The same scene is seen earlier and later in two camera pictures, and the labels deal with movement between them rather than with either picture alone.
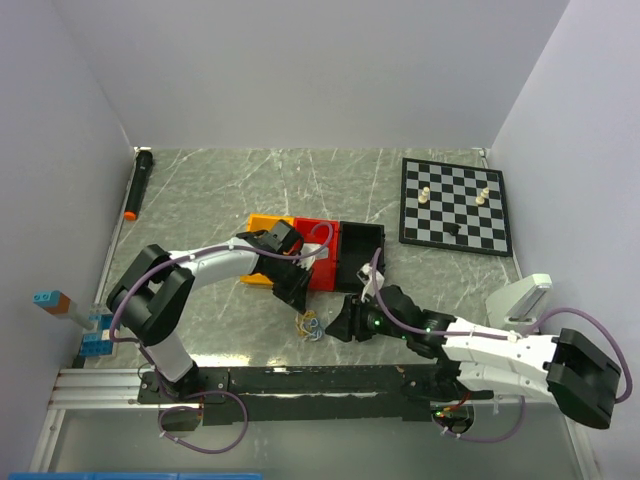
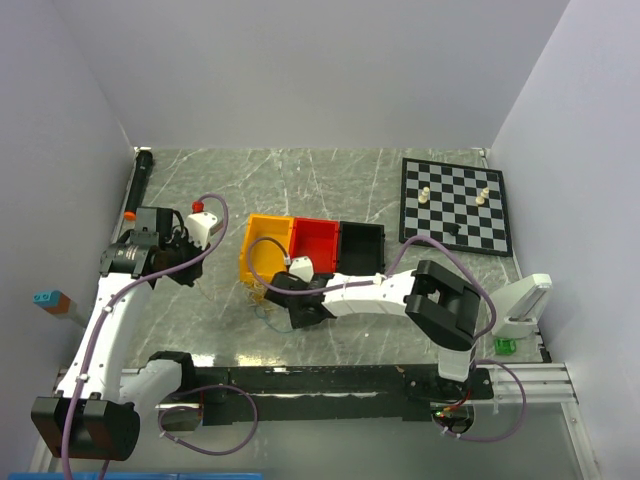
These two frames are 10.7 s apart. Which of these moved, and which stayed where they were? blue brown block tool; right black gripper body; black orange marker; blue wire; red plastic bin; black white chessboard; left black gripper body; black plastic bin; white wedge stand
Moved: right black gripper body; blue wire; left black gripper body
Stayed: blue brown block tool; black orange marker; black white chessboard; white wedge stand; black plastic bin; red plastic bin
